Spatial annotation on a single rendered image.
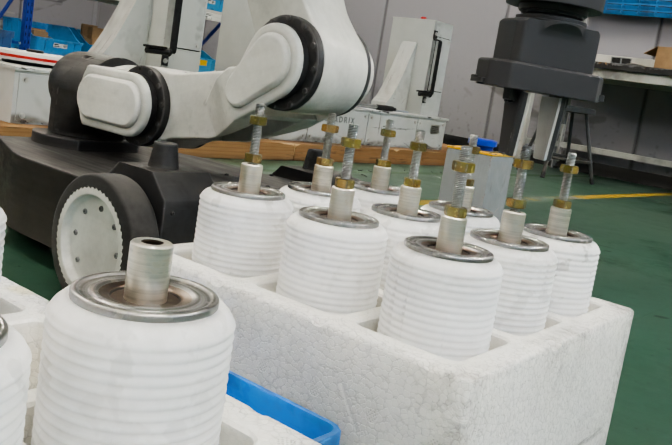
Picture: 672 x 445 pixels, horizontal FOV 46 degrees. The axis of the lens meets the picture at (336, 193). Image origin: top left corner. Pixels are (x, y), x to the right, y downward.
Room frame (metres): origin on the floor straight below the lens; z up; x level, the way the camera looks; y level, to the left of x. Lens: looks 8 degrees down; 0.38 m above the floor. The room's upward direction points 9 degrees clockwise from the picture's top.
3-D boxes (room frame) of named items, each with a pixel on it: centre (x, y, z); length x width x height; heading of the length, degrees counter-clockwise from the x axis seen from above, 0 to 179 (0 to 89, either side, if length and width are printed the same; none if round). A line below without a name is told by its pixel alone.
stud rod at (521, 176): (0.74, -0.17, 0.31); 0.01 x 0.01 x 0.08
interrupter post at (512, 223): (0.74, -0.17, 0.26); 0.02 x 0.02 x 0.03
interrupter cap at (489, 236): (0.74, -0.17, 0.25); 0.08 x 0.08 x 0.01
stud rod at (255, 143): (0.79, 0.09, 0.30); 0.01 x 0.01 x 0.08
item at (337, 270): (0.72, -0.01, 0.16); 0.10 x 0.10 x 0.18
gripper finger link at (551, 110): (0.75, -0.19, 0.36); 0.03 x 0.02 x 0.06; 17
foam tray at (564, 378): (0.81, -0.08, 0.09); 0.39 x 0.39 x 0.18; 53
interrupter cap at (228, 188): (0.79, 0.09, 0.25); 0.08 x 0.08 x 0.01
